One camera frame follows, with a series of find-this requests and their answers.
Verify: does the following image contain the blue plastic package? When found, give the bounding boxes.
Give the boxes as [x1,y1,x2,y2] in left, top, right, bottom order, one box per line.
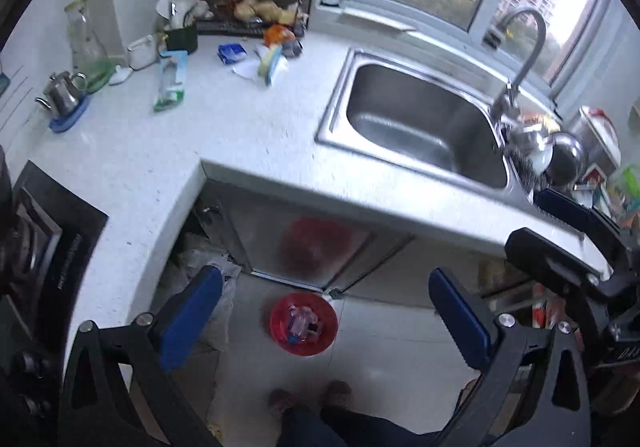
[152,50,189,112]

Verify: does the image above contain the white paper scrap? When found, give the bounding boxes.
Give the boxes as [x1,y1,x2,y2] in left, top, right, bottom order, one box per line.
[231,57,288,83]

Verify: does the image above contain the teal scrub brush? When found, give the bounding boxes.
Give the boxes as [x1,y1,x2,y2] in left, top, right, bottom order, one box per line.
[258,45,286,87]

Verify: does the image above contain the blue tissue pack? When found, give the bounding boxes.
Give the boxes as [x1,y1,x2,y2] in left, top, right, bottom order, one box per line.
[217,43,247,66]

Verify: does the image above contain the purple grape juice bottle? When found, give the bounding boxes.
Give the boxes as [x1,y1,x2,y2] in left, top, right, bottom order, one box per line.
[288,306,321,342]

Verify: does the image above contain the chrome kitchen faucet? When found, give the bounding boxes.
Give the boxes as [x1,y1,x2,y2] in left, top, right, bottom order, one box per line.
[482,6,549,123]

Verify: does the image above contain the red trash bin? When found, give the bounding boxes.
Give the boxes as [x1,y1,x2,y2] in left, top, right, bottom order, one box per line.
[269,292,338,357]

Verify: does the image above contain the steel bowls in rack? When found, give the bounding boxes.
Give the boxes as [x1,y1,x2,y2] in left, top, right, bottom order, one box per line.
[502,123,588,193]

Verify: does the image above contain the white rice cooker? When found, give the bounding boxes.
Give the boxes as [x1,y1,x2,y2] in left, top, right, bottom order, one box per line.
[566,106,622,178]

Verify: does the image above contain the plastic bag under counter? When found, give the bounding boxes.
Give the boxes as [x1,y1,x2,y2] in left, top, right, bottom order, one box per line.
[165,233,241,352]

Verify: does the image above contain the black gas stove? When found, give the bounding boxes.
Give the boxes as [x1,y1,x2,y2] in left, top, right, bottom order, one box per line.
[1,162,108,419]

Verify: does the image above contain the stainless steel sink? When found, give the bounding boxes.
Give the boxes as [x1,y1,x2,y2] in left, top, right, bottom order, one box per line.
[316,48,530,208]

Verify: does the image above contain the blue teapot saucer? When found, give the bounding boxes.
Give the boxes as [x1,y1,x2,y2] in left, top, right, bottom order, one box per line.
[49,95,91,134]

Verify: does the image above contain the small steel teapot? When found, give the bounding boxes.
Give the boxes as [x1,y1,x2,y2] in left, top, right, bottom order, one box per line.
[35,71,88,118]

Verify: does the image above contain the glass carafe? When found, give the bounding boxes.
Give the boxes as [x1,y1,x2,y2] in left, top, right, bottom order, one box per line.
[64,0,116,94]

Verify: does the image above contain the white mug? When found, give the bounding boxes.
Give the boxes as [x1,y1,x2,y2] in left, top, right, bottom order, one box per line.
[127,35,158,71]

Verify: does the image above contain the dark green utensil cup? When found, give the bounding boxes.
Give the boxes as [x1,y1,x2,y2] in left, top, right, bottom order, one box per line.
[165,23,198,55]

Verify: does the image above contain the orange pickle jar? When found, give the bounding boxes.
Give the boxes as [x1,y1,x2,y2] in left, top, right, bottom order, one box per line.
[264,24,296,47]

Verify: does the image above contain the white ceramic spoon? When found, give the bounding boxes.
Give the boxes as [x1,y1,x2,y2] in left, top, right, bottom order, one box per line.
[155,0,198,30]

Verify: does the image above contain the ginger root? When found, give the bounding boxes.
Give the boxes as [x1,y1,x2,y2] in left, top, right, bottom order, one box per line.
[233,0,297,25]

